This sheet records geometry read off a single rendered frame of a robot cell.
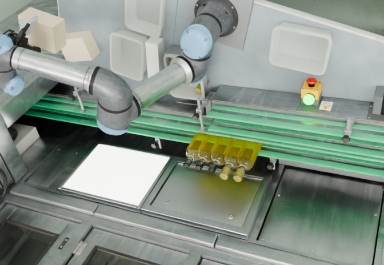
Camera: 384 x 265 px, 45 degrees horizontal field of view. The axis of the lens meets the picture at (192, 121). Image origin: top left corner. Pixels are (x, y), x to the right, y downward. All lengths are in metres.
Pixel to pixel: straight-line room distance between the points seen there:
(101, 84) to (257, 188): 0.83
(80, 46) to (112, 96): 0.81
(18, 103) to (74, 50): 0.36
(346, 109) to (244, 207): 0.56
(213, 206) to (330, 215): 0.46
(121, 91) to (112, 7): 0.72
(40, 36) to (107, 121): 0.52
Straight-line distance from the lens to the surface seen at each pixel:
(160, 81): 1.71
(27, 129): 2.58
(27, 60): 1.58
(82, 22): 2.31
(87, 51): 2.28
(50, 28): 1.88
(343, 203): 1.97
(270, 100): 1.97
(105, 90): 1.50
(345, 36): 1.84
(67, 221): 2.10
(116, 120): 1.58
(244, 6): 1.85
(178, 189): 2.01
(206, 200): 1.95
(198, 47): 1.73
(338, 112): 1.90
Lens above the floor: 2.36
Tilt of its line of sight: 44 degrees down
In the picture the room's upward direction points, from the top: 146 degrees counter-clockwise
